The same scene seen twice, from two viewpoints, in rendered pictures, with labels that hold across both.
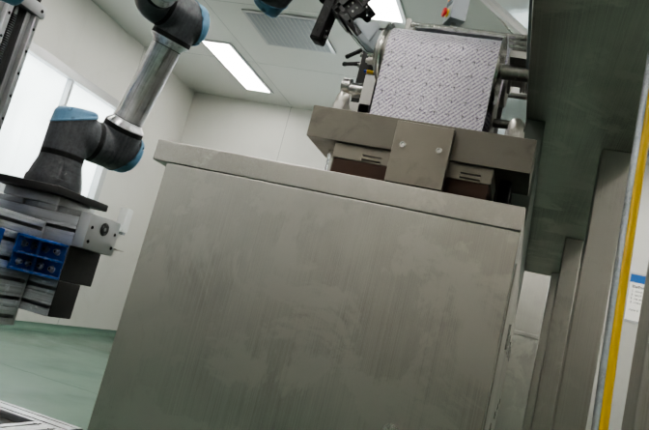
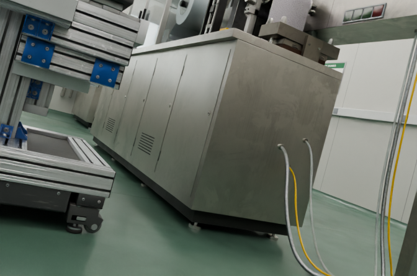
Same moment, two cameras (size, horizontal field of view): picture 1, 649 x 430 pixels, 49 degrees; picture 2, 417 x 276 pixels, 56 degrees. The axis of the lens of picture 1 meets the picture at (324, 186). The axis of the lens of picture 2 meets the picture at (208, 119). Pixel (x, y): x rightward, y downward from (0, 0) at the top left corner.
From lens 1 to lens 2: 151 cm
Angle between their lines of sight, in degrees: 45
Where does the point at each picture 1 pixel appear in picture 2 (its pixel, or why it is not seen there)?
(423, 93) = (286, 13)
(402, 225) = (313, 75)
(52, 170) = not seen: hidden behind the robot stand
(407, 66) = (282, 0)
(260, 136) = not seen: outside the picture
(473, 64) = (303, 5)
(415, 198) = (317, 66)
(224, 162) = (259, 43)
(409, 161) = (310, 51)
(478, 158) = (325, 52)
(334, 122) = (286, 30)
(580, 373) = not seen: hidden behind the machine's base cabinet
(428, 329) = (316, 110)
